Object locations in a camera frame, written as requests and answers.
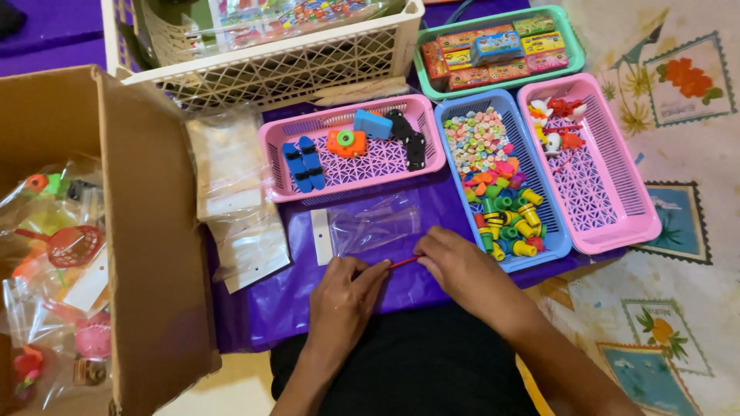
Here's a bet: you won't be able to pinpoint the person's right hand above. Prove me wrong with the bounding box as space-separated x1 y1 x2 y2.
413 225 522 331

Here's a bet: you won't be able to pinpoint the person's left hand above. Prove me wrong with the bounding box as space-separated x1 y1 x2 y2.
309 256 394 349

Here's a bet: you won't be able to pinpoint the purple plastic sheet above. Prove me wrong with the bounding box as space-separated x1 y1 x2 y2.
207 0 628 354

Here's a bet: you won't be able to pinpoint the pile of colourful toy whistles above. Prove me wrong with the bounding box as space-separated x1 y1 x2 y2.
462 156 548 262

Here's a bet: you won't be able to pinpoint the clear bag with white header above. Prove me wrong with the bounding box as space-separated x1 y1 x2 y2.
310 196 424 267

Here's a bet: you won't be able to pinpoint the person's black trousers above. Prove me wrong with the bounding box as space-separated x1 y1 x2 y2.
270 302 540 416

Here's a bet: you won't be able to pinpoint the blue plastic basket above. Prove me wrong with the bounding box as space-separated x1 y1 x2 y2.
433 88 574 274

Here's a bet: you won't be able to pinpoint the black toy skateboard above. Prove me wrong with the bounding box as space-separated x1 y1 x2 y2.
405 131 428 173
384 108 415 146

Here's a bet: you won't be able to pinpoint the wide pink plastic basket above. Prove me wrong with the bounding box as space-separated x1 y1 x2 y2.
258 94 447 205

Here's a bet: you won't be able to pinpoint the pile of pastel beads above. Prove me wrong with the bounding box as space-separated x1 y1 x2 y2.
442 106 514 175

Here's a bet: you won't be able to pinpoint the blue toy skateboard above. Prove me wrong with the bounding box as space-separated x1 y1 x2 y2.
298 136 327 192
281 142 313 195

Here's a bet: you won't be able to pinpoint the pile of empty clear bags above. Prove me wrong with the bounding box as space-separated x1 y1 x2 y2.
185 104 291 295

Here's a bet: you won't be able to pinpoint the long pink plastic basket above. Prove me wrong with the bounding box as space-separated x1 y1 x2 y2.
516 72 663 255

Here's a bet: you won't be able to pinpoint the heap of red white toys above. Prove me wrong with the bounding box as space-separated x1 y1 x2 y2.
526 96 589 175

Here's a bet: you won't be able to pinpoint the green plastic basket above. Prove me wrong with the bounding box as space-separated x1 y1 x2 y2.
413 5 586 101

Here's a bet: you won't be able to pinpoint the brown cardboard box of toys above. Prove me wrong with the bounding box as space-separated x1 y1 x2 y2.
0 65 223 416

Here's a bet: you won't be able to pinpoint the cream plastic packets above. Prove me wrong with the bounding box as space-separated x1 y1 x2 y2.
312 76 412 109

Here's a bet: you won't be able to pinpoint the stamp print floor mat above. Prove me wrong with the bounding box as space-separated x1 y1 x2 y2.
515 0 740 416

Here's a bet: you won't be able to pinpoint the stack of small colourful boxes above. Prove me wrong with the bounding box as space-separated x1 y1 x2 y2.
420 14 570 91

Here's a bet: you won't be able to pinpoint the white lattice plastic crate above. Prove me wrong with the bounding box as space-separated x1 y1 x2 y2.
101 0 426 112

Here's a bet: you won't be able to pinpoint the black object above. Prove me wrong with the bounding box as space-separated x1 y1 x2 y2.
0 0 28 40

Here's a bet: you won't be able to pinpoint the orange toy camera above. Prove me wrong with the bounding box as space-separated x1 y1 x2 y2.
325 129 368 160

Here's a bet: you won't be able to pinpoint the blue toy camera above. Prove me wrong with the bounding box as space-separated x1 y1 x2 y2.
353 109 394 141

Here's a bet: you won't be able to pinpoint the blue strap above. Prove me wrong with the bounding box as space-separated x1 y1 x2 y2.
446 0 482 23

